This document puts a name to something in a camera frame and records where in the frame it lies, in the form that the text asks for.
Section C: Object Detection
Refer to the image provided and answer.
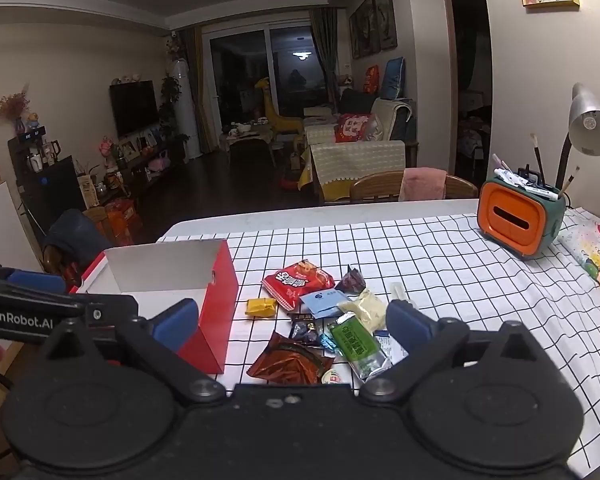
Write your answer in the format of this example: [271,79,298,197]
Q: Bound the patterned window curtain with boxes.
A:
[309,7,341,106]
[180,27,221,153]

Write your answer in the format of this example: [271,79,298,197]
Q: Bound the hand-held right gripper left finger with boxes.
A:
[40,299,227,405]

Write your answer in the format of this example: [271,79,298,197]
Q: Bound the red-brown foil snack packet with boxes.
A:
[246,332,336,386]

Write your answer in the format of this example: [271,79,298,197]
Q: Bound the white checked tablecloth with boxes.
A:
[157,207,600,466]

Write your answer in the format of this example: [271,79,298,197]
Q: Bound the wooden dining chair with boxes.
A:
[349,170,480,205]

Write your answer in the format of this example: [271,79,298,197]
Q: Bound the white tower air conditioner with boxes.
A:
[172,57,203,161]

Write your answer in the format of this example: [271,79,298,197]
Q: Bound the grey desk lamp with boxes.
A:
[555,82,600,196]

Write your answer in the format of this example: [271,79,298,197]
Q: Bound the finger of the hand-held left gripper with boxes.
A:
[0,261,68,295]

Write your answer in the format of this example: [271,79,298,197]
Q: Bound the light blue snack packet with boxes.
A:
[299,287,351,320]

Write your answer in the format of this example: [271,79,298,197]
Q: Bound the chair with dark jacket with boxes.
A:
[42,208,113,281]

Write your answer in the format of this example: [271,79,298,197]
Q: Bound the yellow giraffe toy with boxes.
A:
[254,76,303,143]

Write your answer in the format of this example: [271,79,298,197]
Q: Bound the small white pouch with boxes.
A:
[390,282,416,311]

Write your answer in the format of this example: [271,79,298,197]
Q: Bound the dark television console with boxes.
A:
[87,137,188,201]

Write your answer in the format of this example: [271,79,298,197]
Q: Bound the tall green houseplant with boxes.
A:
[159,75,191,146]

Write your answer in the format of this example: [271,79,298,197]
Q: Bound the dark framed wall picture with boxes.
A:
[355,0,381,58]
[348,12,361,60]
[372,0,398,51]

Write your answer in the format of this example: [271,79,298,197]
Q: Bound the white cabinet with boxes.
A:
[0,180,43,273]

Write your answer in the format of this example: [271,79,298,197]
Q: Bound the colourful printed plastic bag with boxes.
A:
[555,210,600,303]

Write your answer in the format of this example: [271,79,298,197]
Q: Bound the white and blue packet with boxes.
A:
[375,330,410,366]

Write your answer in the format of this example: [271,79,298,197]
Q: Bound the black television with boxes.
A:
[109,80,160,138]

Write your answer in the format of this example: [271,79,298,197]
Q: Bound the sofa with cream cover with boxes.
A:
[300,95,421,201]

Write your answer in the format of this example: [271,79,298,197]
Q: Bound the white marker pens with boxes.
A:
[491,154,561,198]

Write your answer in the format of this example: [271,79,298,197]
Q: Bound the black water dispenser cabinet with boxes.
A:
[7,130,88,241]

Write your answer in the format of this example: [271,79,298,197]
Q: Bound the cream snack packet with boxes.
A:
[337,287,388,333]

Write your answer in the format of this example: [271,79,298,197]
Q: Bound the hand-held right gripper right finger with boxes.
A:
[360,300,551,403]

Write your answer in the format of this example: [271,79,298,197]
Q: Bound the red printed cushion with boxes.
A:
[334,112,376,143]

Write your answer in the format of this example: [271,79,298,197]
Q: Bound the red snack packet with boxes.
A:
[261,259,336,311]

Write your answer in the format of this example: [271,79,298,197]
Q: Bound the white paper carton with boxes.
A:
[77,175,98,208]

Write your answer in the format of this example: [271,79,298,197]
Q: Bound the orange and green desk organizer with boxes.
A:
[476,165,567,260]

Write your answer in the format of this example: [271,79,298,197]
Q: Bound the writing brush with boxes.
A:
[559,166,581,196]
[530,133,547,186]

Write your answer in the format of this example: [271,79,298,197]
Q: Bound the dried flowers in vase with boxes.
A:
[0,85,31,133]

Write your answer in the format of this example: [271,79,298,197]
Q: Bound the orange red crates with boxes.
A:
[105,197,143,246]

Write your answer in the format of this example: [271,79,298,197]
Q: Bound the pink towel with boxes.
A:
[399,166,448,202]

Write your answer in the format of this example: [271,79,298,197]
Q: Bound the blue cushion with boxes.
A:
[380,57,406,101]

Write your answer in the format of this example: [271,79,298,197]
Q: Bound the dark brown chocolate packet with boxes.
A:
[287,314,326,346]

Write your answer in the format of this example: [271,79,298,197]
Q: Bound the green label snack packet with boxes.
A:
[327,312,393,381]

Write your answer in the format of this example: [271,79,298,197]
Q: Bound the wooden coffee table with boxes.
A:
[219,122,276,166]

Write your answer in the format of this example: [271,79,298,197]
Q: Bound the dark triangular snack packet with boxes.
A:
[335,265,367,295]

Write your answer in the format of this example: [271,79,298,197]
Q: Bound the red cardboard box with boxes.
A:
[69,239,240,375]

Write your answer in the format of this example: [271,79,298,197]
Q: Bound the yellow candy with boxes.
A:
[245,297,278,319]

